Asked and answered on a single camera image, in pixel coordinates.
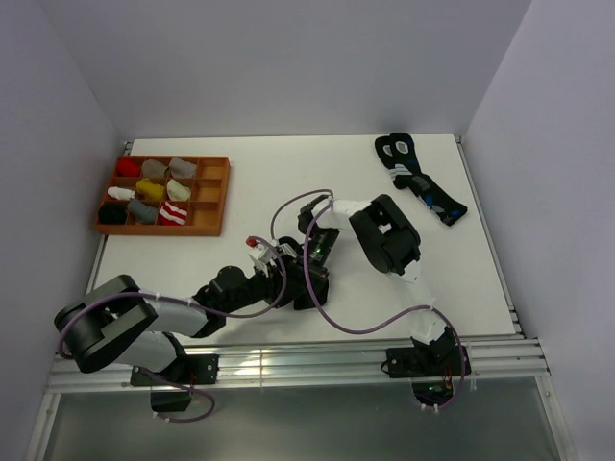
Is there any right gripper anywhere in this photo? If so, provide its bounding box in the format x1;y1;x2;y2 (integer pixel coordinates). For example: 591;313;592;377
290;227;341;306

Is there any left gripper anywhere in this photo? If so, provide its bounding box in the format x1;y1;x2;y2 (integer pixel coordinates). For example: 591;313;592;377
223;261;306;314

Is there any red white striped sock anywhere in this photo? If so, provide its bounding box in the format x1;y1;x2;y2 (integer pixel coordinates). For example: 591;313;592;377
158;201;188;227

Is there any orange compartment tray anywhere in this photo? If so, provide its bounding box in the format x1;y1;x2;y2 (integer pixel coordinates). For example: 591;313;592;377
95;156;231;236

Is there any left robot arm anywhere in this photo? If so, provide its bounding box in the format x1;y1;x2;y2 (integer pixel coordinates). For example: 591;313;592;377
54;264;292;383

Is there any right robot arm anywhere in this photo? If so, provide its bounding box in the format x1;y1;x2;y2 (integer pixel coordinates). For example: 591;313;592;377
298;194;462;375

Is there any cream rolled sock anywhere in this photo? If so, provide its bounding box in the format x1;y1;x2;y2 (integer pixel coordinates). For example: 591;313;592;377
166;180;191;202

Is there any dark grey rolled sock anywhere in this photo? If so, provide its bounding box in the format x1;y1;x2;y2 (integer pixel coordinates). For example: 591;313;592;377
127;199;158;225

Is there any black patterned sock pair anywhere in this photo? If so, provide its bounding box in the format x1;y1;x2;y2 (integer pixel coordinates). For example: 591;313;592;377
374;133;468;227

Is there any grey rolled sock top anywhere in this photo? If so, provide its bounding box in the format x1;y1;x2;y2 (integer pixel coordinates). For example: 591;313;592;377
168;157;197;178

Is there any yellow rolled sock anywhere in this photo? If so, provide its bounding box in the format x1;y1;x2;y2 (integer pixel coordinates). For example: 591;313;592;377
135;178;165;202

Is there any black rolled sock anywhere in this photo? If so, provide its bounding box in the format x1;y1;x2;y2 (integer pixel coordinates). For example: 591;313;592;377
98;204;127;226

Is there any white rolled sock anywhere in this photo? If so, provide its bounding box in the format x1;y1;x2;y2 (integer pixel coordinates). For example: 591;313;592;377
107;186;136;201

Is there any taupe rolled sock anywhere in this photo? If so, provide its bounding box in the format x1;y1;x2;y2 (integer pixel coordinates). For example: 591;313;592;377
141;158;169;179

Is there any red rolled sock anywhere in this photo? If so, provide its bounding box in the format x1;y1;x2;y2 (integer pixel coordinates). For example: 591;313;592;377
115;158;141;178

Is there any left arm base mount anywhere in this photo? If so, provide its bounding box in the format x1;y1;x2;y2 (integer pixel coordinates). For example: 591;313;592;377
130;353;219;424

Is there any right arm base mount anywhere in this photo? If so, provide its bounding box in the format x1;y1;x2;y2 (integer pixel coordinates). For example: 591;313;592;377
380;343;472;411

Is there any aluminium rail frame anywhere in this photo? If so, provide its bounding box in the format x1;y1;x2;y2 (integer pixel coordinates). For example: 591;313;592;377
27;134;577;460

